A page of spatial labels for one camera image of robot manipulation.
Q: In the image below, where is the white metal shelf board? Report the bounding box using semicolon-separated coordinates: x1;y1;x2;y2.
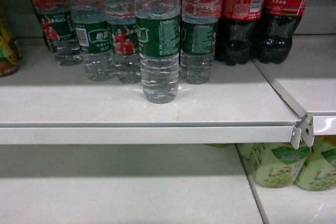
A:
1;38;301;144

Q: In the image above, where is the front clear water bottle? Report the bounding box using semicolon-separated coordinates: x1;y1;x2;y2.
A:
135;0;180;104

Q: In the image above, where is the green grape drink bottle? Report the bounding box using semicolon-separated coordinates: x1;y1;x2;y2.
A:
249;142;311;188
295;135;335;191

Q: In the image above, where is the water bottle with barcode label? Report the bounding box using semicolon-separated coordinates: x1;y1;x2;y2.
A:
68;0;116;81

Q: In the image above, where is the water bottle right of front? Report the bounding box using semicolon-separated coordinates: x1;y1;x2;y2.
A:
181;0;222;84

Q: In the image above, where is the water bottle with red players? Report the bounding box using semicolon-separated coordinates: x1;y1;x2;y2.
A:
104;0;141;83

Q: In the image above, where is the cola bottle olympic label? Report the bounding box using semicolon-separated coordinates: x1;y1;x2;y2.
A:
256;0;308;64

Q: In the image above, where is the yellow iced tea bottle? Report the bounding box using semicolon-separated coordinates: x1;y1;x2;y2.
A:
1;6;22;77

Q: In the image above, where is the lower white shelf board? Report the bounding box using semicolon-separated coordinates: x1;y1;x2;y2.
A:
1;144;263;223

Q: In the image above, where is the cola bottle red label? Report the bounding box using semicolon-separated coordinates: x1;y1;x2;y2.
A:
215;0;264;66

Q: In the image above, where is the right adjacent white shelf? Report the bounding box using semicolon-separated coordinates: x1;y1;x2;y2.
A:
253;35;335;146

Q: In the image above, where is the far left water bottle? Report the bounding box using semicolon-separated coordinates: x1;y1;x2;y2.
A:
31;0;82;66

